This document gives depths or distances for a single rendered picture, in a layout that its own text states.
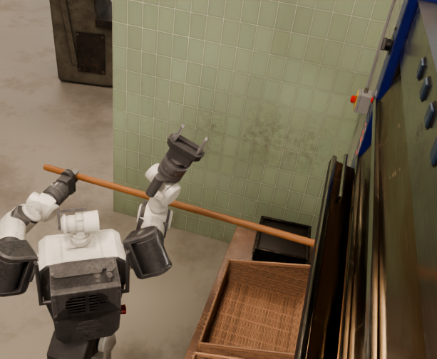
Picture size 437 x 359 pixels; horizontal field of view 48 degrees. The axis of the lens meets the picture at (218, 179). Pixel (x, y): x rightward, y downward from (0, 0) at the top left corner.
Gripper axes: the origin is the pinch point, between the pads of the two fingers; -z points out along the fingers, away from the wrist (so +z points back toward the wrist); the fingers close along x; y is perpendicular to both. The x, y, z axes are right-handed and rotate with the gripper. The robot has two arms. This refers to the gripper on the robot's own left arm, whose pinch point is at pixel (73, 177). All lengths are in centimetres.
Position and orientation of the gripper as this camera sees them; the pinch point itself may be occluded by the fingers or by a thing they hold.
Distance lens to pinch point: 229.5
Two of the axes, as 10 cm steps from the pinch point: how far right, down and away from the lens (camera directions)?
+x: -1.1, 8.2, 5.6
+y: 9.5, 2.5, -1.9
